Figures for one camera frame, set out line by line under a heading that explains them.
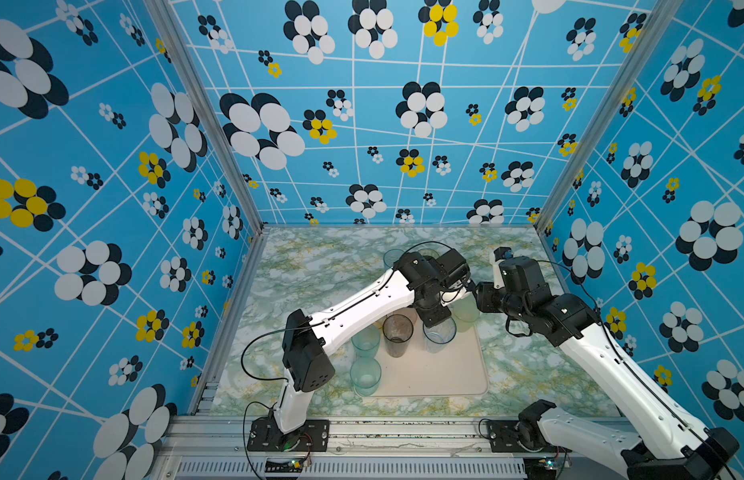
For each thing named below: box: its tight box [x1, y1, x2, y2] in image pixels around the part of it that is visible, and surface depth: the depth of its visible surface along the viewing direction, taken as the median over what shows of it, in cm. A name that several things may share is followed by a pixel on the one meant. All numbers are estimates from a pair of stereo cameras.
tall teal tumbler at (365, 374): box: [350, 358, 382, 397], surface depth 81 cm
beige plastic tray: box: [372, 317, 489, 397], surface depth 87 cm
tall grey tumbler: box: [382, 313, 415, 358], surface depth 88 cm
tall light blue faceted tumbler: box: [422, 317, 457, 354], surface depth 71 cm
